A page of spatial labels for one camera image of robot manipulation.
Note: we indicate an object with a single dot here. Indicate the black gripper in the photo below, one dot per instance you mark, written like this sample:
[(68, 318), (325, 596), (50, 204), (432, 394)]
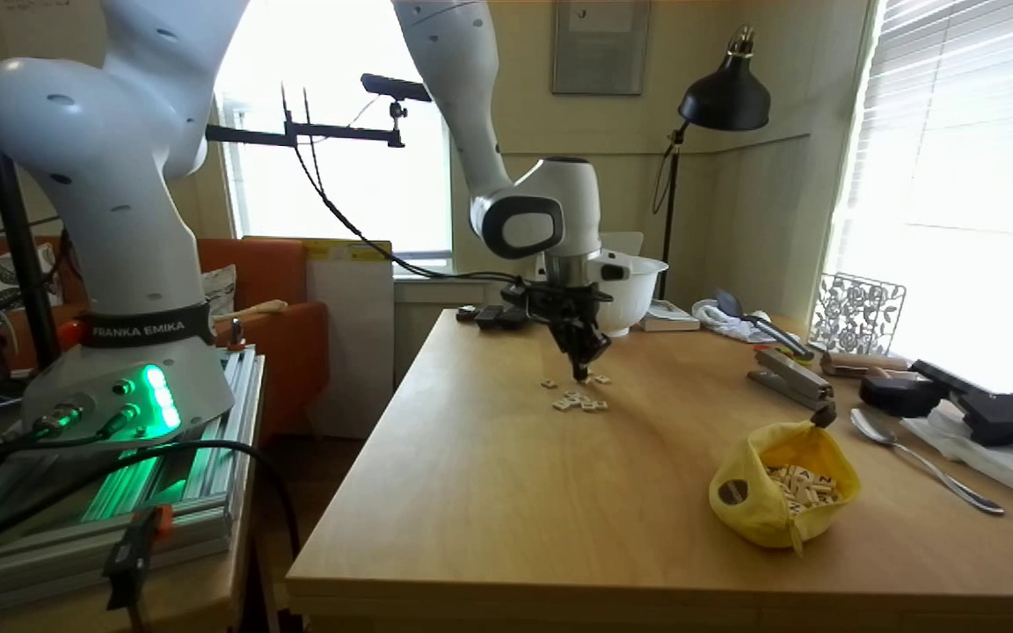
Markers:
[(571, 318)]

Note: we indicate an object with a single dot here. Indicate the white franka robot arm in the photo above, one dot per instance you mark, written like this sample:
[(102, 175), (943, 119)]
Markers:
[(108, 143)]

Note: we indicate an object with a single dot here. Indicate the white plastic colander bowl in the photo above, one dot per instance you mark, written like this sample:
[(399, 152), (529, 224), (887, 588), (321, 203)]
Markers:
[(627, 286)]

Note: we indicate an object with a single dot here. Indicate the large black remote control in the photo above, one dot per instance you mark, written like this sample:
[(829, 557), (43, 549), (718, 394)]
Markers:
[(495, 318)]

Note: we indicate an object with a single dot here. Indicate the grey metal stapler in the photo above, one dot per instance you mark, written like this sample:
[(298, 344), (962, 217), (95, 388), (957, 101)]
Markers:
[(788, 377)]

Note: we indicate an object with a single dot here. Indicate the yellow pouch of tiles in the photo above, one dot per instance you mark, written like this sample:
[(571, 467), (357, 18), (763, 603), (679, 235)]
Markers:
[(781, 486)]

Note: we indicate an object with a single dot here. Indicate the metal spoon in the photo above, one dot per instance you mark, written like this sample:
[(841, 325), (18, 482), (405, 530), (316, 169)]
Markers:
[(954, 486)]

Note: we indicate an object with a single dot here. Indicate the black desk lamp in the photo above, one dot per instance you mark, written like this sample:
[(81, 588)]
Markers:
[(726, 101)]

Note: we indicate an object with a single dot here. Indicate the orange box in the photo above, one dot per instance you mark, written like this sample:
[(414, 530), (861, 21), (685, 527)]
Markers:
[(278, 323)]

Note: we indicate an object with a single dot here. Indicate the white cloth with teal item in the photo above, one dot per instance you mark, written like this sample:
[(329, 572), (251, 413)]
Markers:
[(952, 436)]

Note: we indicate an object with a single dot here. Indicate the white wire lattice cube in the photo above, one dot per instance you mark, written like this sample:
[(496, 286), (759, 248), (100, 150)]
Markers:
[(858, 316)]

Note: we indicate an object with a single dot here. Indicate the grey picture frame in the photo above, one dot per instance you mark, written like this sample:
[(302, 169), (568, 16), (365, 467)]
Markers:
[(600, 46)]

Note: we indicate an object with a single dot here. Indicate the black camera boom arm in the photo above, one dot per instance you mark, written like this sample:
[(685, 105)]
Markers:
[(399, 92)]

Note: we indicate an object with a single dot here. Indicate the aluminium extrusion robot base frame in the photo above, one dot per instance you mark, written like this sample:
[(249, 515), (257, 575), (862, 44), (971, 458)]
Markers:
[(61, 515)]

